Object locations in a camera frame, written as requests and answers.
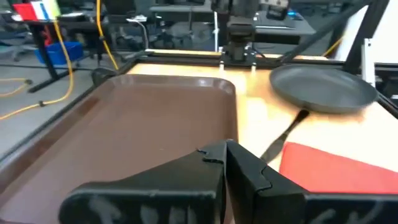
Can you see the black desk stand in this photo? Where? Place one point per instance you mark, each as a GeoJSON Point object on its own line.
{"type": "Point", "coordinates": [45, 53]}

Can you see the black round plate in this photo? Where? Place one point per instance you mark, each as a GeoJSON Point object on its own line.
{"type": "Point", "coordinates": [323, 90]}

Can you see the red box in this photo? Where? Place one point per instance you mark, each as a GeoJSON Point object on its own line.
{"type": "Point", "coordinates": [25, 12]}

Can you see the blue plastic bin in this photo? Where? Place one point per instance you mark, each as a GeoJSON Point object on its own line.
{"type": "Point", "coordinates": [59, 53]}

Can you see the white and blue box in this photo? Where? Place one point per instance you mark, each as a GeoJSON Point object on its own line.
{"type": "Point", "coordinates": [40, 10]}

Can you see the brown plastic tray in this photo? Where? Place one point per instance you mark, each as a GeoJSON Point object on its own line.
{"type": "Point", "coordinates": [124, 124]}

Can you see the white board panel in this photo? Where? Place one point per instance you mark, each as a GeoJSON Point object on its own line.
{"type": "Point", "coordinates": [382, 31]}

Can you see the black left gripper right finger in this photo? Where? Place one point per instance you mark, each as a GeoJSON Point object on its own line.
{"type": "Point", "coordinates": [264, 202]}

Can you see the black frame bracket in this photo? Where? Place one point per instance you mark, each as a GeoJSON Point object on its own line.
{"type": "Point", "coordinates": [102, 75]}

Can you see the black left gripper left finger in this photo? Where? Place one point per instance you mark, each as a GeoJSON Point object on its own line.
{"type": "Point", "coordinates": [155, 199]}

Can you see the red cloth napkin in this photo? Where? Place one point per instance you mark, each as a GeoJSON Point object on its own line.
{"type": "Point", "coordinates": [335, 171]}

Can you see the dark metal knife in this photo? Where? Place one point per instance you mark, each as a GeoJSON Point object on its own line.
{"type": "Point", "coordinates": [280, 143]}

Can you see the pale green container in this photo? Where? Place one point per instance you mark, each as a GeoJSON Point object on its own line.
{"type": "Point", "coordinates": [53, 8]}

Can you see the grey office desk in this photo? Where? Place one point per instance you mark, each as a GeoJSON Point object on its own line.
{"type": "Point", "coordinates": [280, 31]}

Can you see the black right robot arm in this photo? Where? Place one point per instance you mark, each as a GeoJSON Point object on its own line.
{"type": "Point", "coordinates": [241, 37]}

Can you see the white thin rod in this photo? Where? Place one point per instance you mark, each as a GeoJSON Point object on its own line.
{"type": "Point", "coordinates": [216, 31]}

